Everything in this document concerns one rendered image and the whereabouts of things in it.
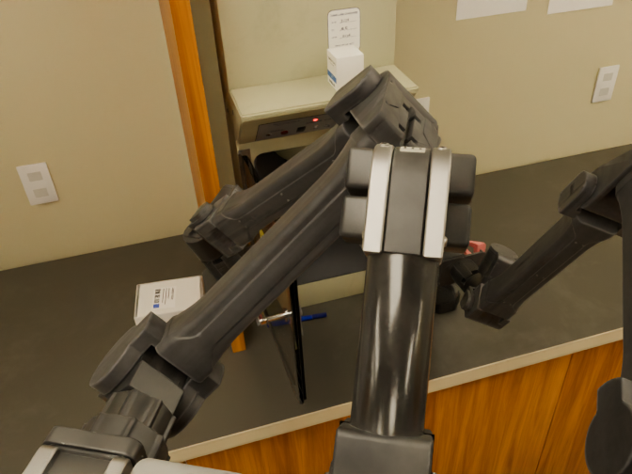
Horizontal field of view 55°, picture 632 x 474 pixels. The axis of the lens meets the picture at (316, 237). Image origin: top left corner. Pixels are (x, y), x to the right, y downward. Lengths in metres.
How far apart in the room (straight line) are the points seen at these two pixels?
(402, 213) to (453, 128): 1.51
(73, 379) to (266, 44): 0.81
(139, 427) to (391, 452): 0.29
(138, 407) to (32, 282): 1.15
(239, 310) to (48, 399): 0.86
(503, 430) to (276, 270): 1.15
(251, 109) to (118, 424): 0.61
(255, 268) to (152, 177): 1.12
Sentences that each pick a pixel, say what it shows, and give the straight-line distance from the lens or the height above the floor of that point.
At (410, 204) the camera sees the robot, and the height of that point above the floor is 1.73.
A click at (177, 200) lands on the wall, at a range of 1.73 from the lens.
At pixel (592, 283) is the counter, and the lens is 1.63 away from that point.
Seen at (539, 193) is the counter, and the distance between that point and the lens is 1.92.
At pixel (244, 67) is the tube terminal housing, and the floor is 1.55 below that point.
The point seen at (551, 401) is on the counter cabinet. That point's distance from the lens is 1.66.
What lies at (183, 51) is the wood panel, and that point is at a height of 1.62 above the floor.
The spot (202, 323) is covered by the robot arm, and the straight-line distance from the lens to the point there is 0.62.
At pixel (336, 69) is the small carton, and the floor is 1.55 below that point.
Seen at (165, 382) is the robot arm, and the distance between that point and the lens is 0.65.
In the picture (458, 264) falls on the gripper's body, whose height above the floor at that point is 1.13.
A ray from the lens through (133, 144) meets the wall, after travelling 1.64.
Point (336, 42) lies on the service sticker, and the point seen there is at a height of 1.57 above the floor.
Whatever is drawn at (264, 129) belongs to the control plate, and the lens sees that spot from 1.09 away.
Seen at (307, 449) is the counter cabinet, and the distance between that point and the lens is 1.40.
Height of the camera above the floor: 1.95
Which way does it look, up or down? 37 degrees down
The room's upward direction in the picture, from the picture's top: 3 degrees counter-clockwise
